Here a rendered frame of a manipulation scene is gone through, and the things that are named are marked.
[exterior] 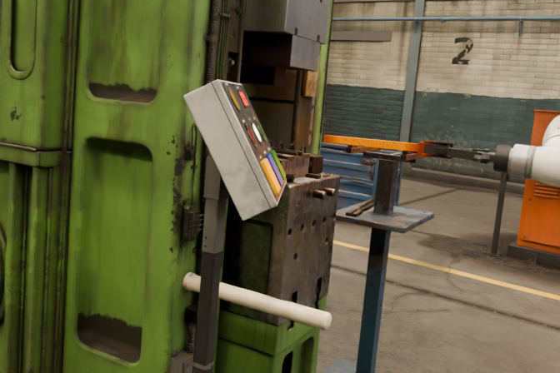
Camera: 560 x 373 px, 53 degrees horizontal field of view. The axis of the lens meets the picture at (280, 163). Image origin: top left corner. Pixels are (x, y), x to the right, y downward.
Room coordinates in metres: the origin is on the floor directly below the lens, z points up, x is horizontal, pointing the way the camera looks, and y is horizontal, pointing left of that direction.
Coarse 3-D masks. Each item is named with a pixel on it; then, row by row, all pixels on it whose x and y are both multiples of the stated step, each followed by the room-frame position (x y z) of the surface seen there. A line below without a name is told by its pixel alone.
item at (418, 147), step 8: (328, 136) 1.80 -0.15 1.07; (336, 136) 1.80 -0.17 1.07; (352, 144) 1.76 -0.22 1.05; (360, 144) 1.75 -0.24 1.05; (368, 144) 1.73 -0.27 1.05; (376, 144) 1.72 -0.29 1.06; (384, 144) 1.71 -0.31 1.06; (392, 144) 1.70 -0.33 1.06; (400, 144) 1.69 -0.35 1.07; (408, 144) 1.67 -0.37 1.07; (416, 144) 1.66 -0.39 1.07; (440, 144) 1.63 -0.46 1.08; (448, 144) 1.62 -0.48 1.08
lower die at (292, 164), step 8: (280, 152) 1.86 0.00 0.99; (288, 152) 1.85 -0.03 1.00; (296, 152) 1.83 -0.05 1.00; (280, 160) 1.75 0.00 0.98; (288, 160) 1.79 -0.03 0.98; (296, 160) 1.83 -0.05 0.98; (304, 160) 1.89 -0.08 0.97; (288, 168) 1.79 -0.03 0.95; (296, 168) 1.84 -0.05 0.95; (304, 168) 1.89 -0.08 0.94; (296, 176) 1.84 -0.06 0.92; (304, 176) 1.90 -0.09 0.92
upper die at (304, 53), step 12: (252, 36) 1.81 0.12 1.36; (264, 36) 1.79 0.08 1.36; (276, 36) 1.77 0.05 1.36; (288, 36) 1.75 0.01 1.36; (252, 48) 1.81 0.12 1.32; (264, 48) 1.79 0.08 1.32; (276, 48) 1.77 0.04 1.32; (288, 48) 1.75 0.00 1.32; (300, 48) 1.80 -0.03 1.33; (312, 48) 1.88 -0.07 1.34; (252, 60) 1.81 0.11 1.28; (264, 60) 1.79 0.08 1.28; (276, 60) 1.77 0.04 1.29; (288, 60) 1.75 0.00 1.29; (300, 60) 1.80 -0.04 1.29; (312, 60) 1.88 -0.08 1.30
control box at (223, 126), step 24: (192, 96) 1.13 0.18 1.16; (216, 96) 1.13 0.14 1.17; (240, 96) 1.31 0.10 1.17; (216, 120) 1.13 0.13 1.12; (240, 120) 1.16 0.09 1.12; (216, 144) 1.13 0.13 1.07; (240, 144) 1.13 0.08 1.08; (264, 144) 1.35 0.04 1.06; (240, 168) 1.13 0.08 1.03; (240, 192) 1.13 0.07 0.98; (264, 192) 1.12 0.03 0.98
